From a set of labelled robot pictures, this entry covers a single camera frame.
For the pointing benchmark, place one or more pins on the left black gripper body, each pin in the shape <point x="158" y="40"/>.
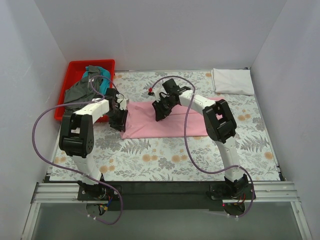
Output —
<point x="119" y="117"/>

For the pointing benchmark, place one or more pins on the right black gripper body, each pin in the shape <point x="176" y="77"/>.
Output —
<point x="162" y="107"/>

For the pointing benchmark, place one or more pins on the pink t shirt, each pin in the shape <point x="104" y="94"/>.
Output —
<point x="141" y="122"/>

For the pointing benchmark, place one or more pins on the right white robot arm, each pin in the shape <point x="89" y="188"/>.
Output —
<point x="219" y="123"/>

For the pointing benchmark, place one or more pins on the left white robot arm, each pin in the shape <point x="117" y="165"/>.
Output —
<point x="77" y="137"/>

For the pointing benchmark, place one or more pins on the teal t shirt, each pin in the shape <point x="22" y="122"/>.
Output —
<point x="106" y="80"/>

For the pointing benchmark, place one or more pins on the grey t shirt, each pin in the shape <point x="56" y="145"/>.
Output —
<point x="81" y="91"/>

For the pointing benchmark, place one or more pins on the floral table mat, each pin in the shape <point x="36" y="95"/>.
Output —
<point x="166" y="159"/>

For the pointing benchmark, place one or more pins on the red plastic bin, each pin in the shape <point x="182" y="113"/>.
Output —
<point x="74" y="73"/>

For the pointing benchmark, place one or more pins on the folded white t shirt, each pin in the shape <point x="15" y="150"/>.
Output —
<point x="232" y="81"/>

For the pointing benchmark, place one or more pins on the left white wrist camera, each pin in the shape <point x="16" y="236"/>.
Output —
<point x="122" y="103"/>

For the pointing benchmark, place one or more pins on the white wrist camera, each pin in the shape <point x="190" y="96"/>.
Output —
<point x="122" y="103"/>
<point x="155" y="93"/>

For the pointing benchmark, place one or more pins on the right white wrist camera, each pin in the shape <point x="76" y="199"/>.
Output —
<point x="155" y="93"/>

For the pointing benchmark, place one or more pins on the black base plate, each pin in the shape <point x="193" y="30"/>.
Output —
<point x="163" y="195"/>

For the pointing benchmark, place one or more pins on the aluminium rail frame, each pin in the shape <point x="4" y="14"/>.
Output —
<point x="265" y="192"/>

